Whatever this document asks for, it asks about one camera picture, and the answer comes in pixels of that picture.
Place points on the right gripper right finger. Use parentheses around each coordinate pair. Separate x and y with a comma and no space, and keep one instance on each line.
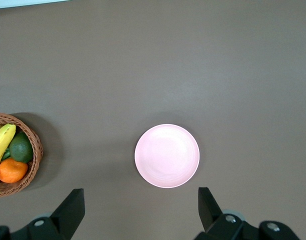
(213,220)

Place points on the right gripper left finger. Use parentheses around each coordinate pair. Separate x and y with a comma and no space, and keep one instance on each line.
(65,217)

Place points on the yellow banana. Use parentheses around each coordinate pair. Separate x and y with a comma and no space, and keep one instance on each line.
(0,142)

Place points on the orange mandarin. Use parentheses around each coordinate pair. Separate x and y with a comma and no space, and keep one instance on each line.
(12,171)

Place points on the brown wicker basket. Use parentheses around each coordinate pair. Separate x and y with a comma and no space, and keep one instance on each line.
(36,150)

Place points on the pink round plate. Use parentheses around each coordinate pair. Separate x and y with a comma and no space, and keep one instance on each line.
(167,155)

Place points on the green avocado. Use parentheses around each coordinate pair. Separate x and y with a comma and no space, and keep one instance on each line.
(21,148)

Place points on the brown table cover sheet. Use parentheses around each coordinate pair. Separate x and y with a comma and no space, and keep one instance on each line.
(168,62)

